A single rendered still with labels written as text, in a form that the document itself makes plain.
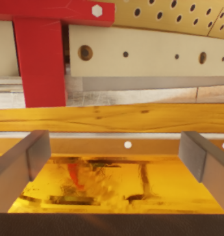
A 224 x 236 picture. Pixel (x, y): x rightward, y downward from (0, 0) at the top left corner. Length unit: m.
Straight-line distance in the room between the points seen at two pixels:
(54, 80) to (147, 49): 0.10
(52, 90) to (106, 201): 0.17
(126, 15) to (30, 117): 0.19
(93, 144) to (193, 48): 0.19
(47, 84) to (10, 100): 0.08
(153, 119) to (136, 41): 0.12
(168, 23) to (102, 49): 0.12
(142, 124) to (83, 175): 0.12
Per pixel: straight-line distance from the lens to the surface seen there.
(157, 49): 0.21
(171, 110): 0.27
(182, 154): 0.17
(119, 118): 0.26
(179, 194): 0.29
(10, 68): 0.19
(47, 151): 0.16
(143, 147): 0.28
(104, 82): 0.24
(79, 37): 0.18
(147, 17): 0.25
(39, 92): 0.17
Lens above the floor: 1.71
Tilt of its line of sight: 16 degrees up
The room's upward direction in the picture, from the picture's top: 179 degrees counter-clockwise
